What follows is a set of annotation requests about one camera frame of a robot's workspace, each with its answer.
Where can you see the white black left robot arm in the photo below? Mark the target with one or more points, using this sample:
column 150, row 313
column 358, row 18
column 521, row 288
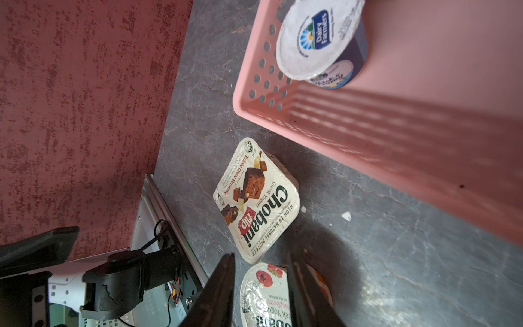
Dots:
column 112, row 289

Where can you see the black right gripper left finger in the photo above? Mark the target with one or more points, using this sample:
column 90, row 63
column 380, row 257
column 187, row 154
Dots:
column 214, row 306

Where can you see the pink plastic basket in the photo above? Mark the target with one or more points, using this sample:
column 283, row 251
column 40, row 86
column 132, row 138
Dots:
column 436, row 111

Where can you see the Chobani Flip chocolate yogurt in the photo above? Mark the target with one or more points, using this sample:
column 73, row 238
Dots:
column 258, row 199

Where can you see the small Dairy Farmers yogurt cup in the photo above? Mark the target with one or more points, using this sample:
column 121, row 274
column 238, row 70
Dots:
column 323, row 42

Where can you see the Chobani raspberry yogurt tub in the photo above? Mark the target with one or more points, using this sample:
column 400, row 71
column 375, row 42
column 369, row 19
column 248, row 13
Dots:
column 265, row 299

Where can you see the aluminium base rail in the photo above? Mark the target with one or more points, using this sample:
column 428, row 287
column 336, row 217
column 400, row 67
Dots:
column 165, row 305

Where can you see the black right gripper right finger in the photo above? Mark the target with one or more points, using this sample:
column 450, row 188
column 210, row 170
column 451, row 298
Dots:
column 308, row 305

